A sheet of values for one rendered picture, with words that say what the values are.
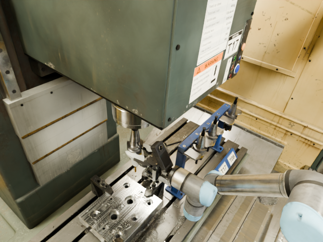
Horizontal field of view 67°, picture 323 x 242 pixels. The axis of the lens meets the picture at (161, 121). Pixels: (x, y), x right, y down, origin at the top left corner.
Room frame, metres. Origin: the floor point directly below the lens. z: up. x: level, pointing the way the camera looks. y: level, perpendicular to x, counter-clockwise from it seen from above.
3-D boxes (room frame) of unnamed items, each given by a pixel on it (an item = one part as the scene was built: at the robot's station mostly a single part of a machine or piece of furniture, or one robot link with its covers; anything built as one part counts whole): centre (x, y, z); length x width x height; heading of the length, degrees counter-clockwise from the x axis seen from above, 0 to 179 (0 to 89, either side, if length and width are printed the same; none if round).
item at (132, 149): (0.69, 0.09, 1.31); 0.06 x 0.06 x 0.03
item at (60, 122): (0.94, 0.46, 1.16); 0.48 x 0.05 x 0.51; 145
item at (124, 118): (0.69, 0.09, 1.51); 0.16 x 0.16 x 0.12
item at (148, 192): (0.74, 0.01, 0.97); 0.13 x 0.03 x 0.15; 145
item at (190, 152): (0.76, -0.15, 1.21); 0.07 x 0.05 x 0.01; 55
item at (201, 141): (0.81, -0.18, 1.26); 0.04 x 0.04 x 0.07
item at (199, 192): (0.54, -0.15, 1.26); 0.11 x 0.08 x 0.09; 58
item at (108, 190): (0.72, 0.25, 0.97); 0.13 x 0.03 x 0.15; 55
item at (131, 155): (0.65, 0.09, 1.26); 0.09 x 0.03 x 0.06; 72
